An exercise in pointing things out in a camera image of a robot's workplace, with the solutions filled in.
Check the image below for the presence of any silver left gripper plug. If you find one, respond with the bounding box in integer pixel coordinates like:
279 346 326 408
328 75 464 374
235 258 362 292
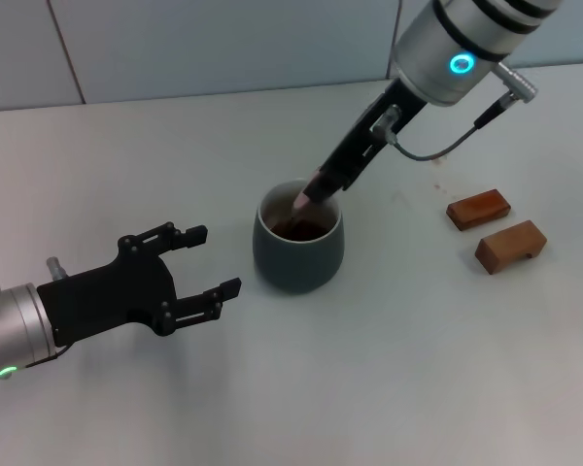
46 255 69 282

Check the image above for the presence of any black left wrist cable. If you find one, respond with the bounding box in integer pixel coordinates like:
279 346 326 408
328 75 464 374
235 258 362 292
22 342 72 372

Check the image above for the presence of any notched light wooden block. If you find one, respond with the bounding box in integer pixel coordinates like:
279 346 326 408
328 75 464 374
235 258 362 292
474 218 549 276

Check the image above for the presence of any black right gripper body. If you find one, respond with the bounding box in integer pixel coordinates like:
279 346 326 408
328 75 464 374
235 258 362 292
320 80 428 177

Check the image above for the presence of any grey right wrist cable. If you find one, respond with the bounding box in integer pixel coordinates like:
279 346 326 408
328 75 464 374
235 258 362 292
394 61 540 161

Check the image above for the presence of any grey ceramic cup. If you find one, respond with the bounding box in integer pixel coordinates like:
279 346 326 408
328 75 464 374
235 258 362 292
251 178 345 295

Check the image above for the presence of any flat dark wooden block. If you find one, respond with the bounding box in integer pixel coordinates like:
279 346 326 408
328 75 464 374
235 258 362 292
445 187 512 233

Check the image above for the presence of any pink handled metal spoon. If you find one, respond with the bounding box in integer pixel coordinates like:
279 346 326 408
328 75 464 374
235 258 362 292
291 167 327 220

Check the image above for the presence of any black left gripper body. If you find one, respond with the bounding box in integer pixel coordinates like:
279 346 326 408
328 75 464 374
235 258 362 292
37 234 179 347

